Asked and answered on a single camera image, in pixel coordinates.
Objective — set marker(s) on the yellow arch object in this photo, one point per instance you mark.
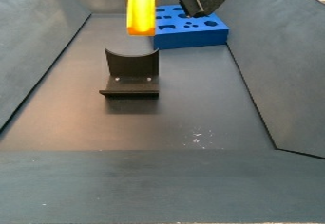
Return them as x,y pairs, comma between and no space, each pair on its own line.
141,17

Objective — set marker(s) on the blue foam shape board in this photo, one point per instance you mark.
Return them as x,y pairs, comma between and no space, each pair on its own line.
178,31

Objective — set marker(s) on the black curved fixture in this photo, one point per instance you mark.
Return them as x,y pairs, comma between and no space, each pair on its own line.
134,75

